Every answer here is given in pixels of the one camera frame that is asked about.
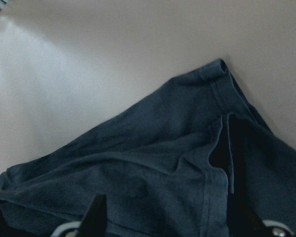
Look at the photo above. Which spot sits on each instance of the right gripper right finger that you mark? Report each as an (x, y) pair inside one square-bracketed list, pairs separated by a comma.
[(246, 222)]

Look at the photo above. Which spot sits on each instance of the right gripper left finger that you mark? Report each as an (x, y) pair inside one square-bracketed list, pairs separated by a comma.
[(94, 222)]

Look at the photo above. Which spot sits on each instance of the black t-shirt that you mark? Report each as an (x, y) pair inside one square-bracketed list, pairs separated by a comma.
[(176, 164)]

